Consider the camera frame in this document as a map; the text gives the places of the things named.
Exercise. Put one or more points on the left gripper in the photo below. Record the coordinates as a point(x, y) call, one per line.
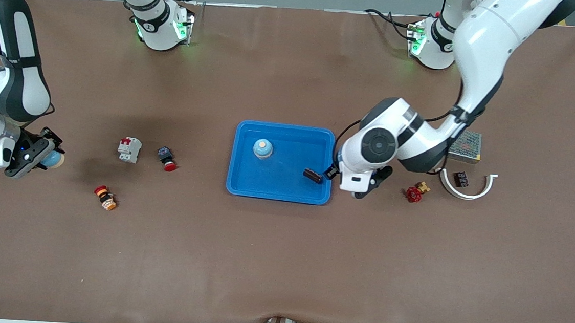
point(329, 173)

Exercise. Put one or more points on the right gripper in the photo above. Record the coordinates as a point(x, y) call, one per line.
point(49, 135)

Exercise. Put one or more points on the blue dome desk bell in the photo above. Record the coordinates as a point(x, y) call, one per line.
point(55, 160)
point(262, 150)

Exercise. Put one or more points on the dark blue capacitor block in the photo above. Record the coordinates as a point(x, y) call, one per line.
point(461, 179)

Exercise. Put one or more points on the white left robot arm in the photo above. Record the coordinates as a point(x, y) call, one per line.
point(492, 39)

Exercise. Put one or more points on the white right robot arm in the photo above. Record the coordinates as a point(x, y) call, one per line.
point(19, 43)

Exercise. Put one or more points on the blue plastic tray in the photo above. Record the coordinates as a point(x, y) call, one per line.
point(286, 182)

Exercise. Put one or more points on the red yellow emergency stop button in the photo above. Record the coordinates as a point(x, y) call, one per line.
point(105, 197)

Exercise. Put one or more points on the white red circuit breaker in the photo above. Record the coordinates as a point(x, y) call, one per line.
point(129, 150)

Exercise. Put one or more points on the brown table mat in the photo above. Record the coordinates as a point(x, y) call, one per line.
point(279, 263)

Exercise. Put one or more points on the red black push button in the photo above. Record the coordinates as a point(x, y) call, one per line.
point(166, 157)

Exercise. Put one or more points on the white curved pipe clamp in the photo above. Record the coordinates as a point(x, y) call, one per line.
point(466, 196)

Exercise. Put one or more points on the metal mesh power supply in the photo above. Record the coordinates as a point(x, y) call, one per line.
point(468, 147)

